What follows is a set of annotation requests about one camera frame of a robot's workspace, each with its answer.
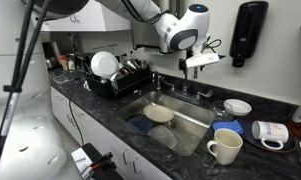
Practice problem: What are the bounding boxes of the blue sponge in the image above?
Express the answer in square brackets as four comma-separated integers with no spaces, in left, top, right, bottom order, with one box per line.
[212,120,244,136]

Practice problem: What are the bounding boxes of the white booklet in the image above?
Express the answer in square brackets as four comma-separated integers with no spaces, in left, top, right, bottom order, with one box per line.
[70,147,95,180]

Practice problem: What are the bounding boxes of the clear flat plastic container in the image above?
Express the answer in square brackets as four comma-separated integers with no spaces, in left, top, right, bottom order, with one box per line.
[52,72,74,84]

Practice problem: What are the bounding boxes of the black wall soap dispenser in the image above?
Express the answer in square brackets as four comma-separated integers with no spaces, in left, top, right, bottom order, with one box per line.
[228,0,270,69]

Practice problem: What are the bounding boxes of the clear glass bowl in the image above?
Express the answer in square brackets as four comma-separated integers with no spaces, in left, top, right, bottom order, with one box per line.
[208,100,235,123]

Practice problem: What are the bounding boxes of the clear plastic lid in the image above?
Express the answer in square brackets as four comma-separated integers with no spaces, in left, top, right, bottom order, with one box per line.
[146,124,178,150]

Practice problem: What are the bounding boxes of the beige mug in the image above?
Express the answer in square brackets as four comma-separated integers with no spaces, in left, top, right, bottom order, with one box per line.
[206,128,244,166]

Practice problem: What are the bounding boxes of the small chrome side faucet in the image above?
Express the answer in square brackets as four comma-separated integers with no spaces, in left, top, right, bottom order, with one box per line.
[151,70,163,93]

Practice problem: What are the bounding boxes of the small spice jar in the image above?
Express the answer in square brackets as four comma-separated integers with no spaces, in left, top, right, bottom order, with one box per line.
[67,58,77,72]

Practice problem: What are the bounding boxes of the black cable bundle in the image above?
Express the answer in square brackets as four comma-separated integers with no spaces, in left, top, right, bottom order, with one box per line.
[0,0,53,176]

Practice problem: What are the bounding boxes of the black power cable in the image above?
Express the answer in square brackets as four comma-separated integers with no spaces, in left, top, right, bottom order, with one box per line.
[68,77,88,148]

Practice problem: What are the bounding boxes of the black mounting plate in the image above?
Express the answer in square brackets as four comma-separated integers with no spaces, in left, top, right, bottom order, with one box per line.
[79,142,124,180]

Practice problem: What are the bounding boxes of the white bowl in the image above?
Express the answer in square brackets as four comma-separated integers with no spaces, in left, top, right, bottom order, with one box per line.
[223,98,253,117]

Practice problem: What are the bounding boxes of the white round dish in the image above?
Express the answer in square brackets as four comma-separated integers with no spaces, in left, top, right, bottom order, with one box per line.
[90,50,120,80]

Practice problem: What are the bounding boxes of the white printed mug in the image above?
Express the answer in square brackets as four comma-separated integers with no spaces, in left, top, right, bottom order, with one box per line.
[251,120,290,151]

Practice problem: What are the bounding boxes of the dark blue plate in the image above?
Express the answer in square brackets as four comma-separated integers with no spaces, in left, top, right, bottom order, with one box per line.
[126,114,155,134]

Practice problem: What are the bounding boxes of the black dish rack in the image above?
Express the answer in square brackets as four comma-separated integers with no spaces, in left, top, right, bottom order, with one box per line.
[84,61,153,99]

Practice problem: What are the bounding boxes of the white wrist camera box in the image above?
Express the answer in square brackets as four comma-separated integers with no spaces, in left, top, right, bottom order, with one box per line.
[185,52,226,70]

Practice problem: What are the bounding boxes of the steel kettle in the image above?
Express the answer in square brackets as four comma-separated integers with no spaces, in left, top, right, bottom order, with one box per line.
[44,57,58,70]

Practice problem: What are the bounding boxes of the white base cabinets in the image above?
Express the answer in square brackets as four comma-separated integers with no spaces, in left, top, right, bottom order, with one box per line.
[49,84,173,180]

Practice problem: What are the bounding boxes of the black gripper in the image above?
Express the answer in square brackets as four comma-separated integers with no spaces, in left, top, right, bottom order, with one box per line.
[178,57,189,72]

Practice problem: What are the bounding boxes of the stainless steel sink basin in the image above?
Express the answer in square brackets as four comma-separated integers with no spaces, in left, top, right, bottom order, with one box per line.
[115,91,214,157]

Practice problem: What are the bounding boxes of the orange dish soap bottle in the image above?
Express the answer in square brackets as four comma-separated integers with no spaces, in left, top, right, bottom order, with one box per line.
[288,105,301,136]

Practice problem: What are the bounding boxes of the red lid spice jar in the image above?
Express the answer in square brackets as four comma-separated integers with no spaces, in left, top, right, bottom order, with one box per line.
[59,54,69,71]

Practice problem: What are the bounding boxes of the red handled tool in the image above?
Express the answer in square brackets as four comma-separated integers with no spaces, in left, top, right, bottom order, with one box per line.
[89,151,114,169]

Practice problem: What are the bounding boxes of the chrome faucet lever handle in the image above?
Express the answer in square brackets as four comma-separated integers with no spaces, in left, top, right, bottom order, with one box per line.
[161,78,176,93]
[195,89,214,101]

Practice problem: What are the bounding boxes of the dark navy plate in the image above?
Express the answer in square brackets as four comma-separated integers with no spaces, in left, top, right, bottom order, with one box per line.
[238,115,298,154]

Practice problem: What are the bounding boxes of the beige plate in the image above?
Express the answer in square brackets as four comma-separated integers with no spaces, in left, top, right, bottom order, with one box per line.
[142,104,175,124]

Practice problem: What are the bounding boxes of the chrome gooseneck faucet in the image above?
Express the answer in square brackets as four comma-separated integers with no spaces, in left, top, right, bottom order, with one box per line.
[181,67,200,96]

